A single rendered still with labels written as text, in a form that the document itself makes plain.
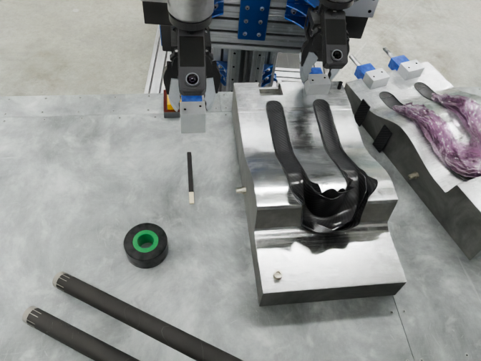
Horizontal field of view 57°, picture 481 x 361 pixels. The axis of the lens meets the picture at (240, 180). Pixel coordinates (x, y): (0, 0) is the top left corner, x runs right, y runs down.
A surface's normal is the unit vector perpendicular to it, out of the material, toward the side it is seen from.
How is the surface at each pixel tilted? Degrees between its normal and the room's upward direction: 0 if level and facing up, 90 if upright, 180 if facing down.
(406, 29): 0
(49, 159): 0
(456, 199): 90
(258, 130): 4
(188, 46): 29
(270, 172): 24
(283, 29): 90
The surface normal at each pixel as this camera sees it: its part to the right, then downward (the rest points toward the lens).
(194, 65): 0.11, -0.13
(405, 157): -0.91, 0.28
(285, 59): 0.07, -0.60
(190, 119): 0.11, 0.80
